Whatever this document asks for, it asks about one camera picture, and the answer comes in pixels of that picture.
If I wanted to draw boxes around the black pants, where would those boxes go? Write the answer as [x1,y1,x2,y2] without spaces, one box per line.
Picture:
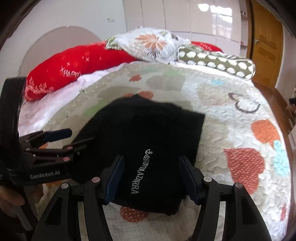
[75,95,205,215]

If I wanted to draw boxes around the person's left hand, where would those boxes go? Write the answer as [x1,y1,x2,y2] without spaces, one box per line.
[0,182,45,218]

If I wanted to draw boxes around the pink bed sheet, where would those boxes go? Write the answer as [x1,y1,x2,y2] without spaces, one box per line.
[18,63,126,136]

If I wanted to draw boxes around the long red pillow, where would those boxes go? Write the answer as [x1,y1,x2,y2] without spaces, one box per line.
[24,40,224,103]

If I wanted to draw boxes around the heart pattern quilted bedspread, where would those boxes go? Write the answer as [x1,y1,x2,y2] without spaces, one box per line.
[42,61,292,240]

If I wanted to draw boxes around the pale round headboard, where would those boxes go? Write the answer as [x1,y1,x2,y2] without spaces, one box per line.
[18,26,101,77]

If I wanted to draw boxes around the olive cloud pattern bolster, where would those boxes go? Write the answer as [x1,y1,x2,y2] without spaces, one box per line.
[177,44,256,80]

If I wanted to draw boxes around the white floral pillow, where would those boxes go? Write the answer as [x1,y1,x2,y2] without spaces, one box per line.
[105,28,191,63]

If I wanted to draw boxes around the wooden door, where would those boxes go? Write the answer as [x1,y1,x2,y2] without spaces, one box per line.
[246,1,283,90]

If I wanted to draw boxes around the glossy white wardrobe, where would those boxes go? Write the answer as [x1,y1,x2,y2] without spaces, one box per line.
[123,0,247,56]

